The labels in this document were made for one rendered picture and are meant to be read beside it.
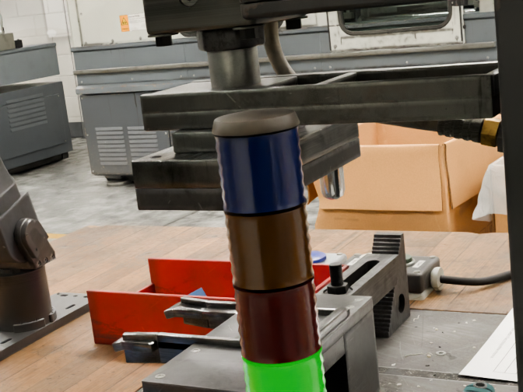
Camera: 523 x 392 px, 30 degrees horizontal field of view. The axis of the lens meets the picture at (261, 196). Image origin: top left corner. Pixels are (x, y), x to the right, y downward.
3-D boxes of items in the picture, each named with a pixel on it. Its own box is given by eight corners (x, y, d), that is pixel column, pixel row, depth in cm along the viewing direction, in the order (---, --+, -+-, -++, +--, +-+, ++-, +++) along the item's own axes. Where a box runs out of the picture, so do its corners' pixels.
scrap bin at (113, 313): (156, 306, 114) (149, 257, 113) (354, 319, 102) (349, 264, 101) (93, 344, 104) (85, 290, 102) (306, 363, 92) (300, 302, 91)
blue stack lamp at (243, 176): (247, 192, 47) (239, 124, 46) (320, 192, 45) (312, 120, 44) (207, 212, 43) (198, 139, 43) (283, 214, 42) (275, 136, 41)
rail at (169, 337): (164, 360, 79) (159, 331, 78) (313, 375, 73) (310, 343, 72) (159, 363, 78) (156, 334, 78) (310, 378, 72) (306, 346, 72)
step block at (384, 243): (384, 313, 103) (376, 232, 101) (410, 315, 101) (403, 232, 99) (361, 335, 97) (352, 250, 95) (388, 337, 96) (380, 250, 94)
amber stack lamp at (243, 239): (255, 262, 47) (247, 196, 47) (327, 265, 46) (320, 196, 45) (216, 288, 44) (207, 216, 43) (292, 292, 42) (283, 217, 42)
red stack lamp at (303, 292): (264, 330, 48) (256, 266, 47) (335, 336, 46) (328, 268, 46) (226, 360, 45) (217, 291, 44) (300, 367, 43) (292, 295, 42)
